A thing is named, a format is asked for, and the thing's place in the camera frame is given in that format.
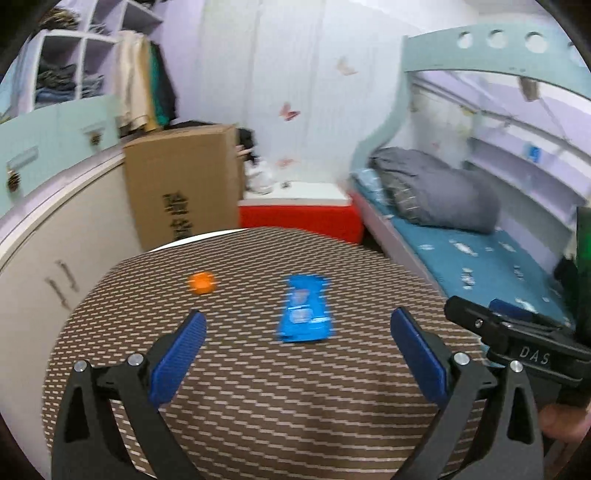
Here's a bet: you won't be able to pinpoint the red storage box white lid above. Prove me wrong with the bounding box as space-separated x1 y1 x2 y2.
238 181 364 244

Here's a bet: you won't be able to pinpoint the light blue pillow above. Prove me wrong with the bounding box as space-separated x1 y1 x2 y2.
352 168 393 216

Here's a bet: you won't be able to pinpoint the folded blue jeans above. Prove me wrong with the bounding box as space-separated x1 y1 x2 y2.
81 75 105 99

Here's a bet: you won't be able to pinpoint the dark hanging garment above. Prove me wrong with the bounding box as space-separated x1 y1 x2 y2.
164 46 180 126

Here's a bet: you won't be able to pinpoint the orange bottle cap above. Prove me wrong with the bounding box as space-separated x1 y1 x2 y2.
189 272 217 295

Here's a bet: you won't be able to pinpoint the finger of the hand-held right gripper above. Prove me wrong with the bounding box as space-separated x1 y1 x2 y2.
444 295 506 356
489 298 539 325

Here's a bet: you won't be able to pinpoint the black cloth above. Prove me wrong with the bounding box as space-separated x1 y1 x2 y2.
235 128 256 163

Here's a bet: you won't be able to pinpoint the grey folded blanket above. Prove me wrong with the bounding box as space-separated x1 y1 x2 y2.
369 148 502 234

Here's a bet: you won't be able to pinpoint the teal printed bed sheet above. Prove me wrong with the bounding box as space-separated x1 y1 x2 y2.
355 185 575 329

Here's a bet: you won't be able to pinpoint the light green drawer unit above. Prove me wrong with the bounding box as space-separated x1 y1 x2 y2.
0 95 122 217

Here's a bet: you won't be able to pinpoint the cream hanging garment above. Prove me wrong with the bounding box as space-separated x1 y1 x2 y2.
115 31 154 134

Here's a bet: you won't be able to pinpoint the white curved cabinet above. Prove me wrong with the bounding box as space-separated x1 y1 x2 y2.
0 143 149 467

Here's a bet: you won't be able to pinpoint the light green bunk bed frame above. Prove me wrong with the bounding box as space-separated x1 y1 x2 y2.
348 23 591 333

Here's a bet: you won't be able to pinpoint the brown cardboard box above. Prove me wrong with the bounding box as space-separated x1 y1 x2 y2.
122 124 246 253

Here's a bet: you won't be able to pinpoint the round table with patterned cloth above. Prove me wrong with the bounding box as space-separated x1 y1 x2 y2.
42 226 491 480

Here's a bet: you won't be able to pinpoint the white cubby shelf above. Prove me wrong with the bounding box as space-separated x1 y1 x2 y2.
9 0 165 117

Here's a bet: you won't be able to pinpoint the person's right hand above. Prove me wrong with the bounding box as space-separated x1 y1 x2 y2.
539 401 591 444

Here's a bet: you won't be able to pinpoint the blue snack packet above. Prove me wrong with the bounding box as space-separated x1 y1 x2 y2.
276 274 334 343

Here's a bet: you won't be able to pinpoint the dark folded clothes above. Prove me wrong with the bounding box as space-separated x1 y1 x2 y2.
37 64 77 105

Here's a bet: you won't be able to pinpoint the lavender bedside shelf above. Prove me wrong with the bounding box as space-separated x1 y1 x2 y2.
465 111 591 219

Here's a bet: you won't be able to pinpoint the white plastic bag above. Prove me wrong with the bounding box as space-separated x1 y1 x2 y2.
244 159 276 195

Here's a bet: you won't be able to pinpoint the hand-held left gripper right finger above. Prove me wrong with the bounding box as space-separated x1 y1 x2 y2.
390 308 544 480

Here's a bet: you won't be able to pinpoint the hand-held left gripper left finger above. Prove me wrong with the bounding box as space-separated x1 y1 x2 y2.
51 309 208 480

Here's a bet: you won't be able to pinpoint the green hanging garment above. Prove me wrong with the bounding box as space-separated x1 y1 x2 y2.
148 41 171 129

